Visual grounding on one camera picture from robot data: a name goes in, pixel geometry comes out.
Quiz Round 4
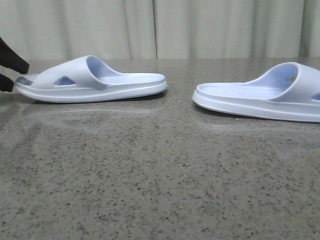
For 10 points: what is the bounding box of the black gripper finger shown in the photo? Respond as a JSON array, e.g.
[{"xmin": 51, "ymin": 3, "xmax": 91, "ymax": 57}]
[
  {"xmin": 0, "ymin": 74, "xmax": 14, "ymax": 92},
  {"xmin": 0, "ymin": 38, "xmax": 30, "ymax": 74}
]

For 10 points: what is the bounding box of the light blue slipper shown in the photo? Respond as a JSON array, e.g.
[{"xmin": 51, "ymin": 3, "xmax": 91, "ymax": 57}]
[
  {"xmin": 192, "ymin": 62, "xmax": 320, "ymax": 123},
  {"xmin": 14, "ymin": 55, "xmax": 168, "ymax": 103}
]

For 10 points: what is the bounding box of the grey-green backdrop curtain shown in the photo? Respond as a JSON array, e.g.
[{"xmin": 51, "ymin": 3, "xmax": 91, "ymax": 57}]
[{"xmin": 0, "ymin": 0, "xmax": 320, "ymax": 60}]

